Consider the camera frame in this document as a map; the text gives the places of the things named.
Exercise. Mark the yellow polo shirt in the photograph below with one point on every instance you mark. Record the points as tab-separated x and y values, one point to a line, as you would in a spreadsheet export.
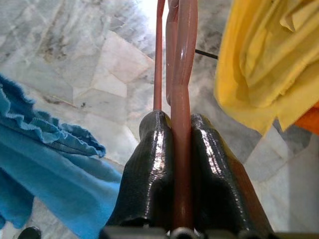
261	62

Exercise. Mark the pink plastic hanger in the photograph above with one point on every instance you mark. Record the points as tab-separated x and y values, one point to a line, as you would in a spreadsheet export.
183	149

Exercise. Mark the light blue shirt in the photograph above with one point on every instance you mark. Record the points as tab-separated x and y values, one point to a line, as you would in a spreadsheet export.
62	179

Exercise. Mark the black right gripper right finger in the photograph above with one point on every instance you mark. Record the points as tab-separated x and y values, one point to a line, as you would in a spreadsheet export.
214	186

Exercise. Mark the orange polo shirt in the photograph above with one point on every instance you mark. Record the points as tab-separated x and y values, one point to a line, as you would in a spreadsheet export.
310	122

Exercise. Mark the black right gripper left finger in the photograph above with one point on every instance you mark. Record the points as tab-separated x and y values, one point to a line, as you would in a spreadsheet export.
149	179

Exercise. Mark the black metal drying rack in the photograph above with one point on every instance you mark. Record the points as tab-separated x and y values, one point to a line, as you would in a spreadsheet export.
207	54

